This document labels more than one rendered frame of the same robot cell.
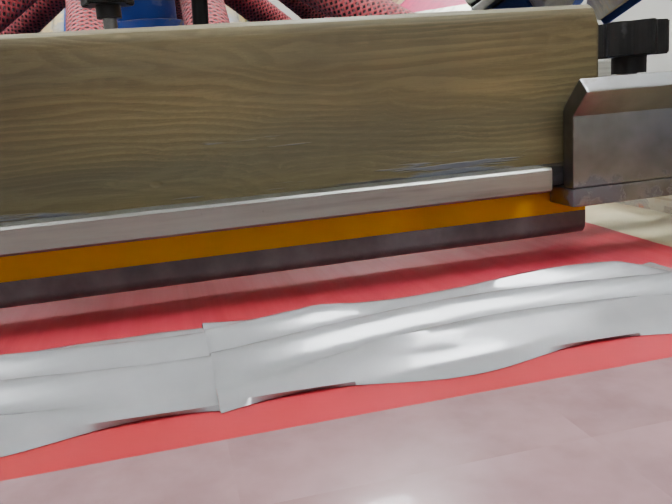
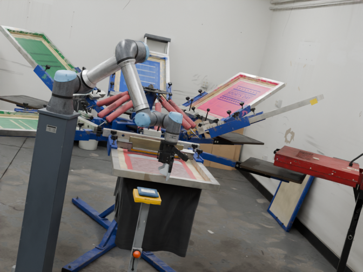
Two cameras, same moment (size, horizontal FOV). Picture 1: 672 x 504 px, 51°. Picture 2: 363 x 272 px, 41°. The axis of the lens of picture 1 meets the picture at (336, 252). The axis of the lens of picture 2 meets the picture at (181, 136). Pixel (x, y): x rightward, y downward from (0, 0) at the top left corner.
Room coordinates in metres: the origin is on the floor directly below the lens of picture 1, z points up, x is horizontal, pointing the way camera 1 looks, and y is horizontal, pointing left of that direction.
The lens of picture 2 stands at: (-2.84, -0.17, 1.70)
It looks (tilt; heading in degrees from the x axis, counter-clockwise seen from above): 10 degrees down; 2
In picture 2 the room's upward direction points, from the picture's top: 12 degrees clockwise
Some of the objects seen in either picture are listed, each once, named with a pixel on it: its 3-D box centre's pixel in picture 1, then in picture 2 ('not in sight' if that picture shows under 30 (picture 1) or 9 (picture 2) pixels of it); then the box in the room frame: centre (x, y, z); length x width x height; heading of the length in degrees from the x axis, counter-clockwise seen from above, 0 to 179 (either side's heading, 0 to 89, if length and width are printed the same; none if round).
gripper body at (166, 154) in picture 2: not in sight; (167, 151); (-0.30, -0.05, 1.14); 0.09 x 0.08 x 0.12; 103
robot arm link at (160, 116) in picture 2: not in sight; (156, 119); (-0.27, 0.04, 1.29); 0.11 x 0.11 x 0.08; 65
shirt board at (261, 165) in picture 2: not in sight; (217, 158); (0.90, -0.39, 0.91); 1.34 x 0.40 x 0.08; 73
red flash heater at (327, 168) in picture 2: not in sight; (320, 165); (0.69, -1.11, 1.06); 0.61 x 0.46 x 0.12; 73
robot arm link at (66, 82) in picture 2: not in sight; (65, 82); (-0.13, 0.60, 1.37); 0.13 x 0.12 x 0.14; 155
